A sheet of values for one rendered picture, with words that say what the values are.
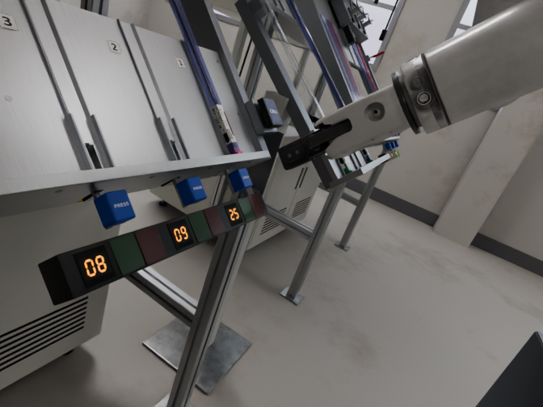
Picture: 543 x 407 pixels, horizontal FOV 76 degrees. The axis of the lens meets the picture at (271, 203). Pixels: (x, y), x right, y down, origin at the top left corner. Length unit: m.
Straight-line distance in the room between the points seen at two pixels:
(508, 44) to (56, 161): 0.41
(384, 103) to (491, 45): 0.10
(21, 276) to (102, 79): 0.49
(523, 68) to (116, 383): 1.05
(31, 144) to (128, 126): 0.11
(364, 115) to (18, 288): 0.71
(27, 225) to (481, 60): 0.72
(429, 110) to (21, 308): 0.80
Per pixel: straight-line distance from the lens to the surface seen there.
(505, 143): 3.27
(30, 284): 0.85
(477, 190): 3.29
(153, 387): 1.10
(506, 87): 0.41
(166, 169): 0.40
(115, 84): 0.44
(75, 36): 0.45
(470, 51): 0.40
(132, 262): 0.37
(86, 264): 0.35
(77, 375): 1.12
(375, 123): 0.40
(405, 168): 3.43
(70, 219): 0.81
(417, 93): 0.40
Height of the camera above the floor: 0.87
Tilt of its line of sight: 21 degrees down
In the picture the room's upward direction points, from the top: 20 degrees clockwise
